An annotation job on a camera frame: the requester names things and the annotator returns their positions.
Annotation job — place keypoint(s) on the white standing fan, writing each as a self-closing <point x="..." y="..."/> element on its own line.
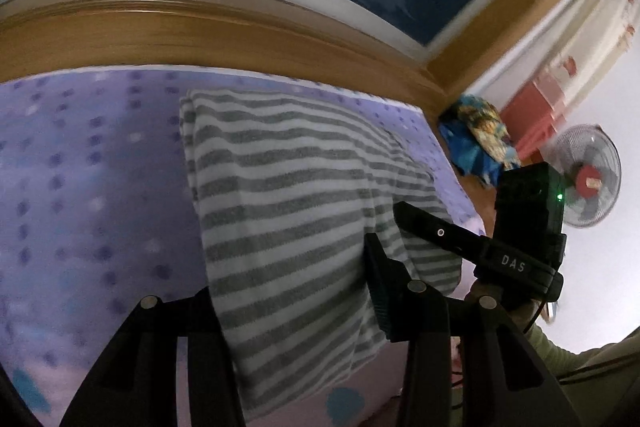
<point x="600" y="147"/>

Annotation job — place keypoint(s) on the grey white striped garment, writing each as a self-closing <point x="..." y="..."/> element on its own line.
<point x="290" y="207"/>

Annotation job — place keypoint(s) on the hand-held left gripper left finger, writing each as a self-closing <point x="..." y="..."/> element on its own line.
<point x="205" y="317"/>

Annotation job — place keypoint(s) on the red cabinet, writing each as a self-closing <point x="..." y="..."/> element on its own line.
<point x="530" y="117"/>

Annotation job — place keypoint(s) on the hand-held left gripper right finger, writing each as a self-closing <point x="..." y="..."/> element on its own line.
<point x="377" y="287"/>

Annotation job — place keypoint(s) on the colourful patterned clothes pile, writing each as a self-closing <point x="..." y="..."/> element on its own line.
<point x="480" y="127"/>

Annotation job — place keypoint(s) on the purple dotted bedsheet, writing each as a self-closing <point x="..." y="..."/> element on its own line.
<point x="75" y="182"/>

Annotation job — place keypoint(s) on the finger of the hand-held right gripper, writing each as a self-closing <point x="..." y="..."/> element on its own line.
<point x="435" y="232"/>

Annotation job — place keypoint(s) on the person's right forearm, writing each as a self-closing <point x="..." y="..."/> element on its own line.
<point x="575" y="367"/>

